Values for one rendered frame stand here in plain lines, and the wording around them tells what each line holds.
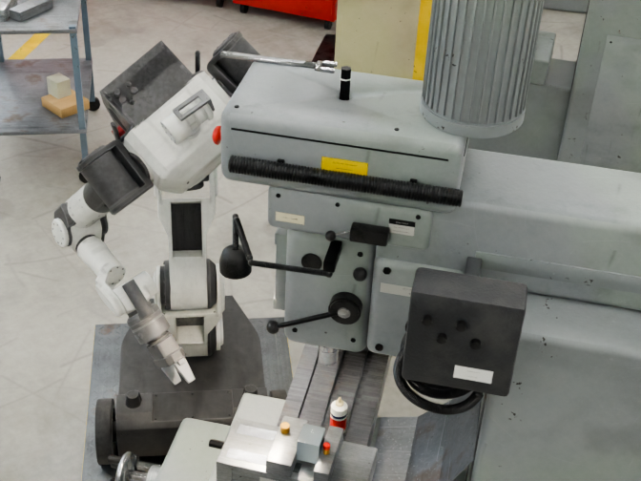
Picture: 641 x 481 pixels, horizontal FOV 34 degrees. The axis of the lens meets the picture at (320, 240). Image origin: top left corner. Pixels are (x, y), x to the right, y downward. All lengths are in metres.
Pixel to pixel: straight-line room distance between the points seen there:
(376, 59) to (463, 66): 2.05
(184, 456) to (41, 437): 1.26
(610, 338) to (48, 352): 2.77
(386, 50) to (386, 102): 1.87
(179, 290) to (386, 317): 0.91
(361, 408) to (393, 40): 1.66
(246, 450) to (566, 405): 0.76
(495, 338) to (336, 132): 0.48
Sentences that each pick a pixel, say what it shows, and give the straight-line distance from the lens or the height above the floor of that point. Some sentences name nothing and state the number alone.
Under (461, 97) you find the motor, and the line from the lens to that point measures 1.94.
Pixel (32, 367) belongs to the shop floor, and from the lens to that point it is 4.32.
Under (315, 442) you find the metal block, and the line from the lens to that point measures 2.41.
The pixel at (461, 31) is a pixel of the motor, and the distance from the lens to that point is 1.89.
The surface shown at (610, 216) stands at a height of 1.76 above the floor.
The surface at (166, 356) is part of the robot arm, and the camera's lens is 2.64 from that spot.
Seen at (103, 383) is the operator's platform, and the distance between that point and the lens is 3.62.
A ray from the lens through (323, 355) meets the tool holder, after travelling 2.44.
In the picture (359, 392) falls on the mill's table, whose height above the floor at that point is 0.95.
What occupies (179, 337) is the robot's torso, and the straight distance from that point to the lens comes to 3.24.
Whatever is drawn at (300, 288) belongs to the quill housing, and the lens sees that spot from 2.23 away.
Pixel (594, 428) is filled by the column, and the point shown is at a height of 1.35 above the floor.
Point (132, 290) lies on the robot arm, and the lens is 2.60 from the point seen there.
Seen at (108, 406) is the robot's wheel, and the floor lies 0.60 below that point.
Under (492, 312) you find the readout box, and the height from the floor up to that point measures 1.71.
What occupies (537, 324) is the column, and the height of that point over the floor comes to 1.56.
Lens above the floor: 2.84
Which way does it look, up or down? 35 degrees down
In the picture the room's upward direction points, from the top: 3 degrees clockwise
